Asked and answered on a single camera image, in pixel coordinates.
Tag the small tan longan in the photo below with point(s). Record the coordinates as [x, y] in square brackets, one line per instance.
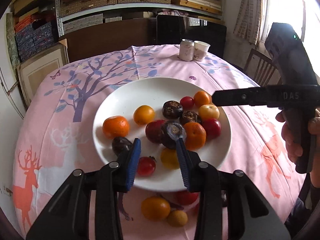
[177, 218]

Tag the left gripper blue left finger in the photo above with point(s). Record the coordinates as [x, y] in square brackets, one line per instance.
[132, 164]

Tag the dark red cherry tomato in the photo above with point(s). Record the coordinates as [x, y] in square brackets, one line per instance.
[153, 131]

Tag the large orange mandarin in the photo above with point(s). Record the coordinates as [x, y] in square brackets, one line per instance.
[196, 136]

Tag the beige patterned curtain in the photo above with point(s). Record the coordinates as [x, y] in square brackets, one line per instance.
[250, 20]

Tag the yellow-orange tomato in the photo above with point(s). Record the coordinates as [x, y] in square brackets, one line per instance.
[169, 159]

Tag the white oval plate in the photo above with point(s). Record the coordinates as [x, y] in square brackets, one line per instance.
[154, 92]

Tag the dark small plum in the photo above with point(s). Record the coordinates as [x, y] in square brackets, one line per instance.
[121, 145]

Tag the small orange fruit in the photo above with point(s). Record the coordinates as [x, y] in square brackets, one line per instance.
[143, 115]

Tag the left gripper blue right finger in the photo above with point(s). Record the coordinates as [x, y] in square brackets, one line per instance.
[185, 162]

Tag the red cherry tomato with stem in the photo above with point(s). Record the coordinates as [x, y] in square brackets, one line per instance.
[146, 166]

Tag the person's right hand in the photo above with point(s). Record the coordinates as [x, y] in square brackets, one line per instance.
[294, 150]

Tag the small orange kumquat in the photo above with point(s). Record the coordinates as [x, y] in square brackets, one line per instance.
[155, 209]

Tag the pale yellow-pink plum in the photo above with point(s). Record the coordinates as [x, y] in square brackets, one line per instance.
[208, 112]

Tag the blue patterned boxes stack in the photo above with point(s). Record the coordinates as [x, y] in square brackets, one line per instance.
[31, 41]

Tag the large red plum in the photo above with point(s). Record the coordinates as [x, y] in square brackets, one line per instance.
[212, 127]

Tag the framed board leaning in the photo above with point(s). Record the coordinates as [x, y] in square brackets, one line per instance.
[33, 71]

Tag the dark wooden cabinet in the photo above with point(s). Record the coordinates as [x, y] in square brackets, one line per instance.
[108, 37]

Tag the wooden chair right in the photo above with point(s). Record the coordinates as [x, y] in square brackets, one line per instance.
[261, 70]

